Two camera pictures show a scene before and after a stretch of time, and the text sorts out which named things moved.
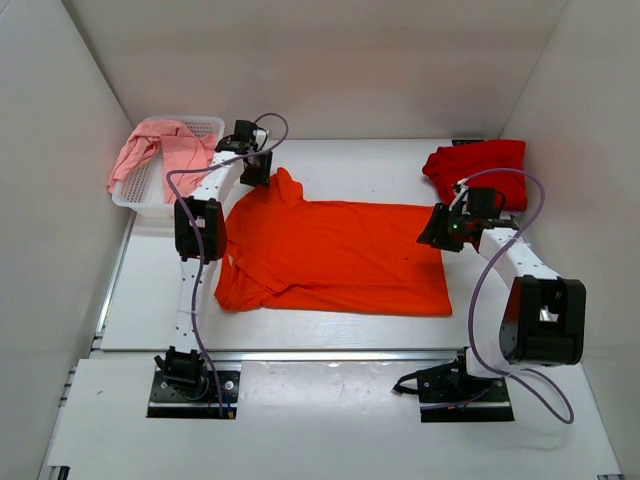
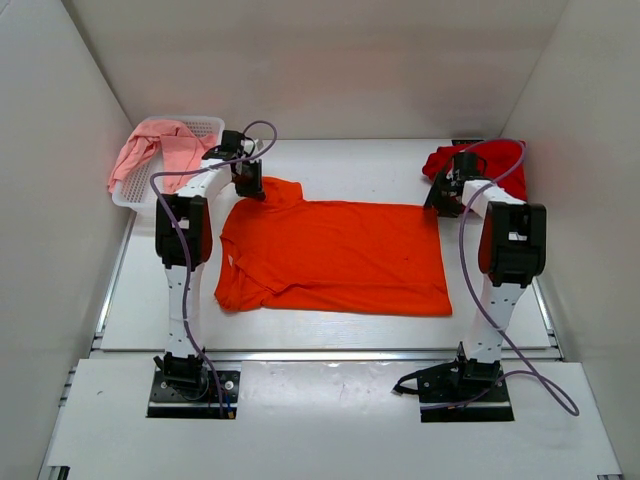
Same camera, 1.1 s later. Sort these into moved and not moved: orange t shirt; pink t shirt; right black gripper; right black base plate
Moved: right black gripper
Not moved: orange t shirt; pink t shirt; right black base plate
